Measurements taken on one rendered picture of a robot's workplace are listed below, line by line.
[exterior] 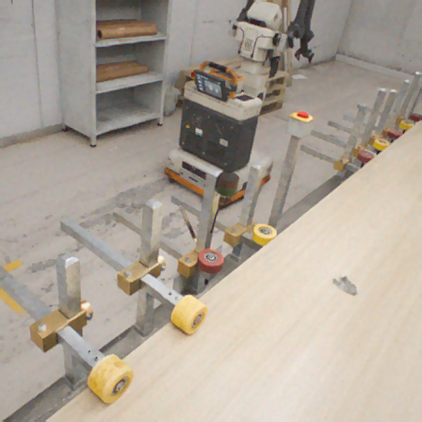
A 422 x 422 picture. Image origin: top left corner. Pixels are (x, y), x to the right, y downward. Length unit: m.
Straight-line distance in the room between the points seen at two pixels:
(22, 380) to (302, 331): 1.36
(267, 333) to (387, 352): 0.31
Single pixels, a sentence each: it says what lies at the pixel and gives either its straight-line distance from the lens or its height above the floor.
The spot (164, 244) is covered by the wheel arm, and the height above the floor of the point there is 0.86.
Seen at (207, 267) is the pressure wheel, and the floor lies 0.90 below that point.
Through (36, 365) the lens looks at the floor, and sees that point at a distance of 2.17.
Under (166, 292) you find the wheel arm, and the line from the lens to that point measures 1.08.
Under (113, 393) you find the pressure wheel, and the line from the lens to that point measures 0.94.
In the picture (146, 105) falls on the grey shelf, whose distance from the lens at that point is 4.59.
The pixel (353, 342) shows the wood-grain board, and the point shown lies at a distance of 1.19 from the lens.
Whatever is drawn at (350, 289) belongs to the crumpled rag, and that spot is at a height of 0.91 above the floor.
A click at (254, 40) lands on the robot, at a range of 3.20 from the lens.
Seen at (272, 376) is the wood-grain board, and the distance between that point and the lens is 1.05.
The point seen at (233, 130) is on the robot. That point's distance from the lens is 2.97.
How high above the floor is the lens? 1.72
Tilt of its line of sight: 33 degrees down
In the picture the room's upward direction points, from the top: 10 degrees clockwise
